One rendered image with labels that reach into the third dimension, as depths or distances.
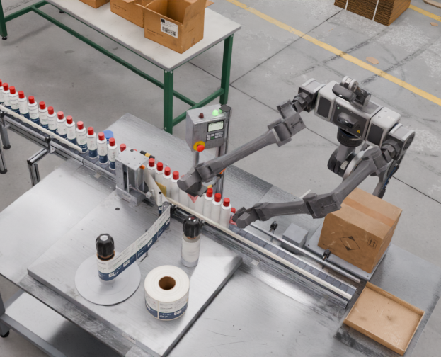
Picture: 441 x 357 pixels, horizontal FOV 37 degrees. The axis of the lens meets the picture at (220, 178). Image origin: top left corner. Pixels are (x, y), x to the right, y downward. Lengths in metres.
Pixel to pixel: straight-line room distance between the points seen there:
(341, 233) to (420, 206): 1.82
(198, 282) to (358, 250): 0.80
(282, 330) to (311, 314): 0.17
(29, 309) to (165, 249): 1.02
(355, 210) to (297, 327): 0.63
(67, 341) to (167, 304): 1.00
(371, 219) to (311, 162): 1.94
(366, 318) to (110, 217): 1.37
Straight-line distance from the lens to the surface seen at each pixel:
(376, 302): 3.28
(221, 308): 3.12
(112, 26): 5.00
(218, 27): 5.02
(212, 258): 3.23
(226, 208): 3.23
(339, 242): 3.30
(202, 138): 3.10
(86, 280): 3.15
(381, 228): 3.19
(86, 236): 3.33
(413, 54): 6.60
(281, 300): 3.18
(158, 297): 2.91
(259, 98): 5.63
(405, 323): 3.25
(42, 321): 3.86
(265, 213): 3.07
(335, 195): 2.78
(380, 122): 3.11
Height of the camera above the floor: 3.41
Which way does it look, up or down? 45 degrees down
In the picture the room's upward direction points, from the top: 5 degrees clockwise
